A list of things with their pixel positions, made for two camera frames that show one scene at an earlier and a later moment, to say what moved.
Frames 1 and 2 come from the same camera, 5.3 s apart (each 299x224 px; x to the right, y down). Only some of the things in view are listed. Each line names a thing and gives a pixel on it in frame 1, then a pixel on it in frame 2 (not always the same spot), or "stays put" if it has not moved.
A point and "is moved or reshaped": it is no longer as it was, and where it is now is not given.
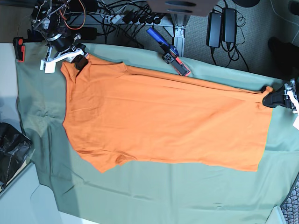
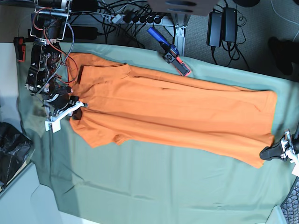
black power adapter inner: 214,30 stays put
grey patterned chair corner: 290,207 stays put
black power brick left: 86,33 stays put
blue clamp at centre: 171,55 stays put
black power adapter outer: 229,28 stays put
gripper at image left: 48,64 to 61,104
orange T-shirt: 114,111 is moved or reshaped
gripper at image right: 286,98 to 282,150
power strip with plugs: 131,17 stays put
